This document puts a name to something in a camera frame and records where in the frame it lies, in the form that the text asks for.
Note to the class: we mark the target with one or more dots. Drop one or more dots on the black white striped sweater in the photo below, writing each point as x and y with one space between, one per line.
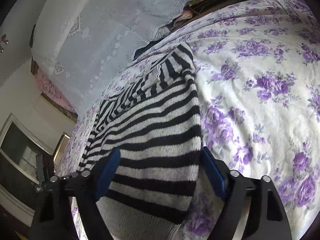
155 124

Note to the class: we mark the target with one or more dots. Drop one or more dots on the purple floral bed sheet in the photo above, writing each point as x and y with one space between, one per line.
257 72

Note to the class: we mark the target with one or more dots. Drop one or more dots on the white framed window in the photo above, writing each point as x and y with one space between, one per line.
20 147

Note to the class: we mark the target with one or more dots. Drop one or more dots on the white lace curtain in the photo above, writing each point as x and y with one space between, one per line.
82 44

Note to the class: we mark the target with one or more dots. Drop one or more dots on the pink patterned cloth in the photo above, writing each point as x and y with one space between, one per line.
51 93

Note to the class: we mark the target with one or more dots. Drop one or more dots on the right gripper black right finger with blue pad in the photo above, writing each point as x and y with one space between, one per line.
266 219

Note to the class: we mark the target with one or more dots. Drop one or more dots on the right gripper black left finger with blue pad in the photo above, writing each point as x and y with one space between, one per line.
53 219

